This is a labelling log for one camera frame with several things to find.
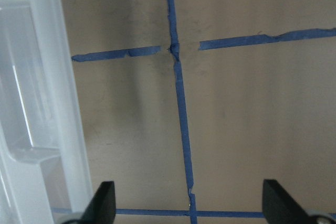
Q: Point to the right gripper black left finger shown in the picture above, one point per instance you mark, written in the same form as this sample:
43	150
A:
101	209

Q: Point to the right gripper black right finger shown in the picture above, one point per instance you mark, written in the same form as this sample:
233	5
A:
279	207

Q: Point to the clear plastic box lid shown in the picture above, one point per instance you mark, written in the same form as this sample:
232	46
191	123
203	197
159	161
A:
44	167

